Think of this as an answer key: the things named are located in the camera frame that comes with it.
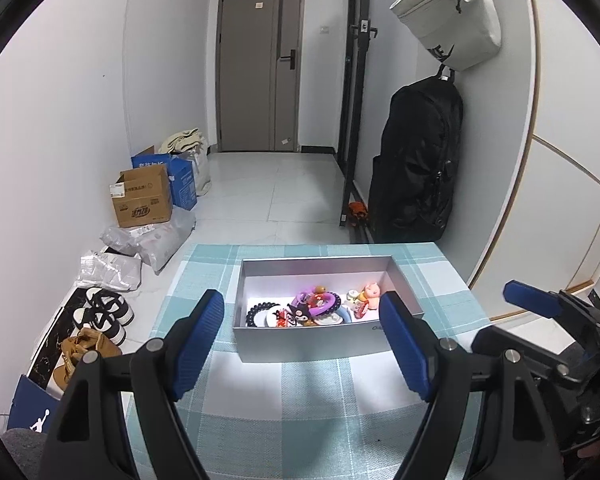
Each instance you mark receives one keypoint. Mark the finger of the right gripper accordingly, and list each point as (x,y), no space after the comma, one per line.
(532,299)

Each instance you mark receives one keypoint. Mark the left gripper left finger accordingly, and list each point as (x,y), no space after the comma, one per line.
(191,340)

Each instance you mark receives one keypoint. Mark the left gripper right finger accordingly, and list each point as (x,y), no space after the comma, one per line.
(413,344)

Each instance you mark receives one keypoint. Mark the pink pig figurine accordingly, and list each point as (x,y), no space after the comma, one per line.
(372,294)

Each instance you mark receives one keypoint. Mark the clear red charm keychain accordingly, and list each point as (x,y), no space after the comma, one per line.
(357,303)

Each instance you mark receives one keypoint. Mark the teal plaid tablecloth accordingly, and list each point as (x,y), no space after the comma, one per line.
(335,419)

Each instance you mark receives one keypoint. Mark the brown shoes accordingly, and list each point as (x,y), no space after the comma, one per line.
(73,349)

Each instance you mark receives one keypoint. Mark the silver phone box lid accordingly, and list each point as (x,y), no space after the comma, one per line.
(292,309)

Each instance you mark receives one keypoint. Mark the grey plastic parcel bag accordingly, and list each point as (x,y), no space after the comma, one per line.
(155,243)

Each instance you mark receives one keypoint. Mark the brown cardboard box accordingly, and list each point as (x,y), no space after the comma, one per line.
(142,196)

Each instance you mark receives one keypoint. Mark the black backpack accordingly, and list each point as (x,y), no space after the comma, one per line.
(414,175)

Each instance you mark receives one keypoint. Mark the blue Jordan shoe box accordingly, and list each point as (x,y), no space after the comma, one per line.
(33,408)

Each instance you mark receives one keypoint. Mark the blue cardboard box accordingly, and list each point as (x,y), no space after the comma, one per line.
(180,173)

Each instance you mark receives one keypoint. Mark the cream tote bag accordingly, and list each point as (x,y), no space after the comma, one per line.
(192,146)

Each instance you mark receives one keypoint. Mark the white sling bag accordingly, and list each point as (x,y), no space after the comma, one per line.
(457,33)

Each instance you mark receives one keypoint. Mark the grey brown door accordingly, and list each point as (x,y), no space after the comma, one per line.
(257,81)

